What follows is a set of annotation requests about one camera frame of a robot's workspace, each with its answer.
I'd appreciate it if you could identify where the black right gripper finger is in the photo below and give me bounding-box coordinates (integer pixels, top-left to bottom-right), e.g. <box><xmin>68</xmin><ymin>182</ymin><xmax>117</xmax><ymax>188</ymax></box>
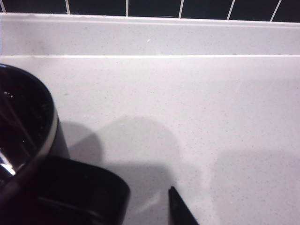
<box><xmin>168</xmin><ymin>186</ymin><xmax>200</xmax><ymax>225</ymax></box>

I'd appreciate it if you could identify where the black mug with steel rim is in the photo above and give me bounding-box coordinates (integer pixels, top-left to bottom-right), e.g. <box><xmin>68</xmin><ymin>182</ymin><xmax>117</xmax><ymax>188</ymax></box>
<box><xmin>0</xmin><ymin>63</ymin><xmax>131</xmax><ymax>225</ymax></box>

